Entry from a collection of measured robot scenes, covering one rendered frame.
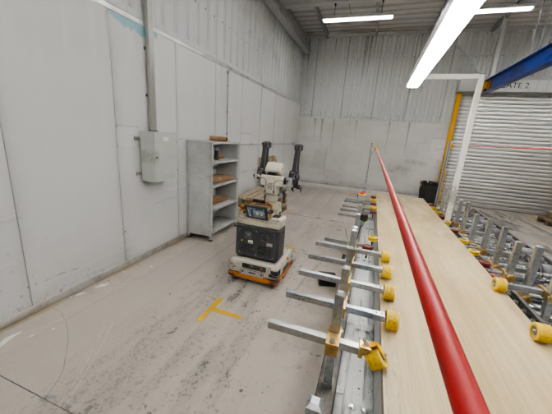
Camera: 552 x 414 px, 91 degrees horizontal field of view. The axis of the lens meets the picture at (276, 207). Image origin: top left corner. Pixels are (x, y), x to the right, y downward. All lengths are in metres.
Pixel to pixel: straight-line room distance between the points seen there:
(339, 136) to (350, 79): 1.84
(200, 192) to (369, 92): 7.13
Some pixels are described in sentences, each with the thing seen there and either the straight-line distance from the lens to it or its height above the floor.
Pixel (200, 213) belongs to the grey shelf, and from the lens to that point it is 4.48.
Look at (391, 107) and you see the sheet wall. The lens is 9.98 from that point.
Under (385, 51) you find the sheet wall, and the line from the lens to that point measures 10.29.
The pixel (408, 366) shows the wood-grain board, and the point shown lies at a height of 0.90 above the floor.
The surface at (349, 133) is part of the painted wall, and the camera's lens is 9.95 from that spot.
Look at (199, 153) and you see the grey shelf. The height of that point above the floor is 1.37.
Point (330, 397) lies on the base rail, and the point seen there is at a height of 0.70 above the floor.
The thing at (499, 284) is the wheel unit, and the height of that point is 0.96.
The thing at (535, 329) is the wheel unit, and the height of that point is 0.95.
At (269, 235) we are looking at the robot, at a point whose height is 0.62.
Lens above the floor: 1.70
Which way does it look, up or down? 15 degrees down
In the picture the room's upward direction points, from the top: 4 degrees clockwise
